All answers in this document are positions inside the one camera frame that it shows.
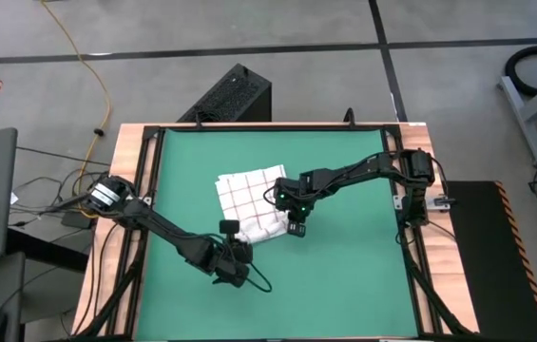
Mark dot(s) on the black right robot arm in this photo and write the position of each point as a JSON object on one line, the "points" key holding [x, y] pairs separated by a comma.
{"points": [[368, 168]]}

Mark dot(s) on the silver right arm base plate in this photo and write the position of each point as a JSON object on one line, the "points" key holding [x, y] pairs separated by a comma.
{"points": [[439, 202]]}

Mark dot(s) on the black table clamp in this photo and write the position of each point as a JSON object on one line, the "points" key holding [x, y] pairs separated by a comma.
{"points": [[350, 118], [197, 119]]}

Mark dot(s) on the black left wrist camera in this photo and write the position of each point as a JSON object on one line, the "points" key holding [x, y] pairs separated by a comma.
{"points": [[228, 227]]}

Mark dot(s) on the white paper tag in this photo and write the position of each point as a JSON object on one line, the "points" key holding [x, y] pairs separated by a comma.
{"points": [[15, 195]]}

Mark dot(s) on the white red-checked towel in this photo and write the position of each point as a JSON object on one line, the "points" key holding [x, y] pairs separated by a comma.
{"points": [[249, 199]]}

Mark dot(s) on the black computer tower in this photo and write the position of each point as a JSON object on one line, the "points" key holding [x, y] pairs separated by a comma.
{"points": [[235, 95]]}

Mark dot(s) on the green table mat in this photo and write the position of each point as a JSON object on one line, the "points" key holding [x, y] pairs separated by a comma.
{"points": [[320, 285]]}

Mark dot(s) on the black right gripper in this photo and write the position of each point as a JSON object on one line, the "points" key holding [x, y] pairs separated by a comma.
{"points": [[296, 197]]}

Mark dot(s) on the grey metal stand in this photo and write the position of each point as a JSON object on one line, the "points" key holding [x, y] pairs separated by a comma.
{"points": [[524, 123]]}

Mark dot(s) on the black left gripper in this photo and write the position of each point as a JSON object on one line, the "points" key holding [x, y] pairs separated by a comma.
{"points": [[230, 271]]}

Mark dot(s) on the black power brick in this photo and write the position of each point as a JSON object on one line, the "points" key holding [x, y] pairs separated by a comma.
{"points": [[75, 219]]}

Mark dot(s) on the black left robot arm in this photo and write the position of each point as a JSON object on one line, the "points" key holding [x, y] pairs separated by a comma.
{"points": [[163, 228]]}

